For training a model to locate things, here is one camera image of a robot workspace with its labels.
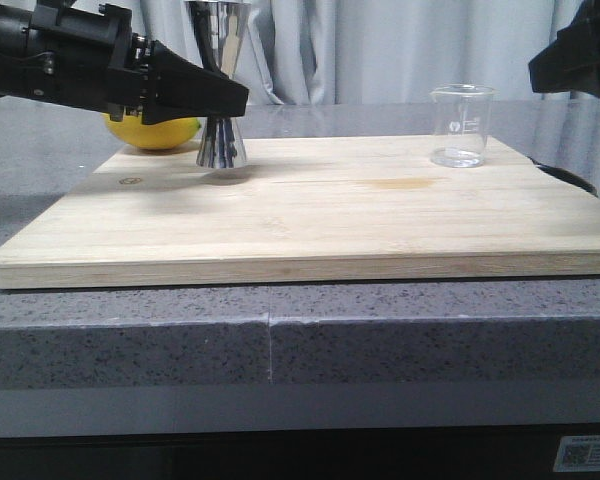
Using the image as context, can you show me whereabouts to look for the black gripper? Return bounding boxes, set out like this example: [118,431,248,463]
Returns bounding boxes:
[25,2,249,125]

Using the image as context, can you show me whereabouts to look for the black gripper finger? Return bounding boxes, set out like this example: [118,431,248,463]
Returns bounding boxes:
[528,1,600,98]

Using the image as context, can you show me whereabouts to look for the steel double jigger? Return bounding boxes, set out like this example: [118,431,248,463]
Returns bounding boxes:
[186,1,250,169]

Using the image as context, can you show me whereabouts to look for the clear glass beaker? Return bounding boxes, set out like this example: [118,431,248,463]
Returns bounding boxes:
[430,84,495,168]

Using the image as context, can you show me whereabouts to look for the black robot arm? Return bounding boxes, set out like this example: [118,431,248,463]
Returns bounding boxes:
[0,1,248,125]

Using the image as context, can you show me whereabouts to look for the yellow lemon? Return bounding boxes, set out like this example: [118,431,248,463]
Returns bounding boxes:
[102,114,201,150]

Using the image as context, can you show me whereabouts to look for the grey curtain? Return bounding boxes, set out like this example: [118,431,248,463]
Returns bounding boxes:
[236,1,578,105]

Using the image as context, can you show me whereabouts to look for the wooden cutting board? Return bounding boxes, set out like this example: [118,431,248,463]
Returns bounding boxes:
[0,135,600,289]

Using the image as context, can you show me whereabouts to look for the white QR label sticker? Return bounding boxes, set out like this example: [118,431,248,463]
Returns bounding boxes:
[553,435,600,473]

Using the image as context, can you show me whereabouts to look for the black cutting board handle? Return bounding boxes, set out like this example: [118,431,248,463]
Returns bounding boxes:
[528,156,598,197]

